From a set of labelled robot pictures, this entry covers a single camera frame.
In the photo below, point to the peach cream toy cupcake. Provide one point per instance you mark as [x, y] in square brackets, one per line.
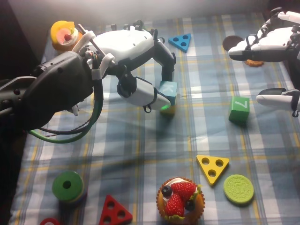
[62, 35]

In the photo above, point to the green sandwich cookie toy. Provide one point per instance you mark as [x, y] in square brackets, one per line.
[238, 190]

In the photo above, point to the strawberry toy cupcake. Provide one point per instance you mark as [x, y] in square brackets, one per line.
[179, 201]

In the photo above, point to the tan biscuit toy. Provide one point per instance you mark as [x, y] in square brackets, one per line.
[253, 63]

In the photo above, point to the yellow triangle block with holes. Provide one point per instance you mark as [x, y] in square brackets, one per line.
[212, 166]

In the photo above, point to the blue triangle block with holes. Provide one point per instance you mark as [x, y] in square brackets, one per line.
[180, 47]

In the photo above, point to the blue letter K cube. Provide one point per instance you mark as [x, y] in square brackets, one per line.
[170, 90]

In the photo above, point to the red triangle block with holes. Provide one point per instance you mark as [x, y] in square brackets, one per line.
[113, 212]

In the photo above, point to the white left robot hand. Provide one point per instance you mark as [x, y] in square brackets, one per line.
[269, 44]

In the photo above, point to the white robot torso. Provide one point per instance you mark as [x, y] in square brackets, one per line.
[140, 9]

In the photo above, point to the yellow cube block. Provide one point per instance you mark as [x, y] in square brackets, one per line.
[168, 110]

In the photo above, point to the blue plaid tablecloth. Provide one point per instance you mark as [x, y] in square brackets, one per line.
[140, 152]

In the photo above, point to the chocolate sandwich cookie toy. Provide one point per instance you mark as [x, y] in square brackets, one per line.
[228, 42]

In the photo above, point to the red cylinder block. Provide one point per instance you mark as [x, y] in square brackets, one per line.
[49, 222]

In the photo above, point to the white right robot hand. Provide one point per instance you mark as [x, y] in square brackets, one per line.
[126, 47]

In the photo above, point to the green number 7 cube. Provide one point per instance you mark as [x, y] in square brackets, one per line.
[237, 114]

